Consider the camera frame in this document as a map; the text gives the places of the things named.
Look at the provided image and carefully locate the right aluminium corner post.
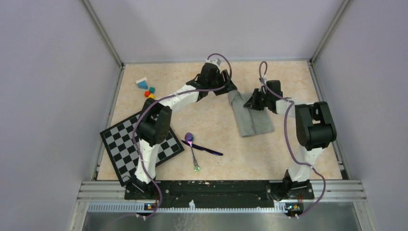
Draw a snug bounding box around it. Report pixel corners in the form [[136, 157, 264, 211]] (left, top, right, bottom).
[[309, 0, 353, 66]]

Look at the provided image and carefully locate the aluminium front frame rail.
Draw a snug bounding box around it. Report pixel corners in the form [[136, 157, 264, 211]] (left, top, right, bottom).
[[77, 180, 367, 214]]

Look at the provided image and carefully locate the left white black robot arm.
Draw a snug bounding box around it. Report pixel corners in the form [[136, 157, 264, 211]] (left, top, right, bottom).
[[132, 60, 236, 199]]

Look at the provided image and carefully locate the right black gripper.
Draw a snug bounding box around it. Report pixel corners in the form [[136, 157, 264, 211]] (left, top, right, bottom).
[[244, 89, 271, 111]]

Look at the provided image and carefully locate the iridescent purple knife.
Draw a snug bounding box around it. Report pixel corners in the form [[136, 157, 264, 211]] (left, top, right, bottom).
[[181, 140, 224, 156]]

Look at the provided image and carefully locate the left aluminium corner post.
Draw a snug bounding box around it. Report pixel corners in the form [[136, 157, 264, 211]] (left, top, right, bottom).
[[80, 0, 124, 68]]

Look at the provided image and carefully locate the iridescent purple spoon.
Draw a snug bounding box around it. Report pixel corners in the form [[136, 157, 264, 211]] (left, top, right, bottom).
[[185, 132, 201, 172]]

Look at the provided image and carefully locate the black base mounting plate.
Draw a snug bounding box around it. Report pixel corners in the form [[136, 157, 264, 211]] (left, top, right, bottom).
[[124, 180, 315, 208]]

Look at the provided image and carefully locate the aluminium corner post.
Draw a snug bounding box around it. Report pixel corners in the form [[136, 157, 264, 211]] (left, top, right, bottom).
[[309, 0, 353, 66], [80, 0, 124, 68]]

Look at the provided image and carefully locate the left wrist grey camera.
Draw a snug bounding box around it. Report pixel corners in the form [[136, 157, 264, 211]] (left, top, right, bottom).
[[206, 58, 222, 68]]

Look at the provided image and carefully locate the black grey checkerboard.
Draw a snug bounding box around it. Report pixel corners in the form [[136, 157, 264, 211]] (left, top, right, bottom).
[[100, 112, 185, 186]]

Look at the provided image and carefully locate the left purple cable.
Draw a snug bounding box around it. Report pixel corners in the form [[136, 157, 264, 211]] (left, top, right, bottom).
[[102, 52, 233, 224]]

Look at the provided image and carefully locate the blue white wedge block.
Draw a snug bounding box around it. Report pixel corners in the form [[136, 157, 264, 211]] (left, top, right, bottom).
[[135, 77, 149, 90]]

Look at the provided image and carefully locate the grey cloth napkin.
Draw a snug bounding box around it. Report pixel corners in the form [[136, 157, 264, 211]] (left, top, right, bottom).
[[228, 90, 275, 137]]

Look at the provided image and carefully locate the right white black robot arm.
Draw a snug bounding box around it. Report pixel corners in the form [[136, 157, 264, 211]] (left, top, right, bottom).
[[243, 78, 337, 198]]

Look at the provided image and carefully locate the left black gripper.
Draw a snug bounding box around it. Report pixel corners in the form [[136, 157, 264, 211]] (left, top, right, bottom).
[[207, 69, 237, 96]]

